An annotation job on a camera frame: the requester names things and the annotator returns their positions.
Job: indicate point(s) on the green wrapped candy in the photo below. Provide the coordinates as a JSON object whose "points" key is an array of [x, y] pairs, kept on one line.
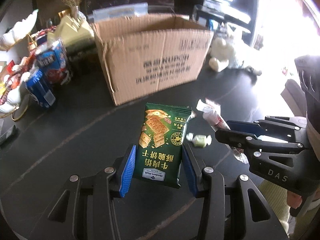
{"points": [[200, 140]]}

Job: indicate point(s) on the white plush sheep tissue cover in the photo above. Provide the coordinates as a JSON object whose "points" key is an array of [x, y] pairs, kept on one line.
{"points": [[230, 52]]}

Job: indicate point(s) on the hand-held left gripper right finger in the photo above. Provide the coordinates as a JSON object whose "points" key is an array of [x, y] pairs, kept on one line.
{"points": [[190, 172]]}

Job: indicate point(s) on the black upright piano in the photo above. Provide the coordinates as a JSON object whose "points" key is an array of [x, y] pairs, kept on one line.
{"points": [[220, 7]]}

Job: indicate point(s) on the dried flower bouquet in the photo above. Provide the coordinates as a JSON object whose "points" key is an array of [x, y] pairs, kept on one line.
{"points": [[71, 3]]}

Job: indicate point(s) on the brown cardboard box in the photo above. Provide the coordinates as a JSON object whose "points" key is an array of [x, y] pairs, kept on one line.
{"points": [[150, 57]]}

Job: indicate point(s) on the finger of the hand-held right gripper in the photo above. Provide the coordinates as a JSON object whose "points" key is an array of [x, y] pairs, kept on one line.
{"points": [[232, 137], [245, 127]]}

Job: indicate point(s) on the pile of assorted snack packets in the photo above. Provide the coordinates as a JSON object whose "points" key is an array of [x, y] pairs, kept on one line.
{"points": [[15, 80]]}

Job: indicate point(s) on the blue snack bag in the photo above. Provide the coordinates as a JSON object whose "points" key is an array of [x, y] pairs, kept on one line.
{"points": [[56, 62]]}

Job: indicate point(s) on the white red snack packet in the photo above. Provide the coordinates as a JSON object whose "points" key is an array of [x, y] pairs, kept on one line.
{"points": [[212, 118]]}

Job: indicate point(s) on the black remote control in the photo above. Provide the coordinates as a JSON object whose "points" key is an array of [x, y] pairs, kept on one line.
{"points": [[7, 135]]}

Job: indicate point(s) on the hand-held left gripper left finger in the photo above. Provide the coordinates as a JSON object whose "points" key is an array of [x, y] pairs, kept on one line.
{"points": [[127, 170]]}

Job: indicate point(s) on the green cracker packet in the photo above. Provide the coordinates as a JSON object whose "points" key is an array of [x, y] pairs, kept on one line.
{"points": [[160, 140]]}

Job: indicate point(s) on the clear plastic container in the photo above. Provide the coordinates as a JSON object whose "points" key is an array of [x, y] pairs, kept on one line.
{"points": [[120, 11]]}

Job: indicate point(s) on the blue snack tube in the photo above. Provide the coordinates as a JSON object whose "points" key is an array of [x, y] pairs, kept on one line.
{"points": [[40, 90]]}

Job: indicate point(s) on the person's right hand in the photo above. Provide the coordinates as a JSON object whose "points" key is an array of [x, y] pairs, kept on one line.
{"points": [[296, 201]]}

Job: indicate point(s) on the grey sofa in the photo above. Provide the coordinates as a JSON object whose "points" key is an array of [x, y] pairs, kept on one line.
{"points": [[293, 97]]}

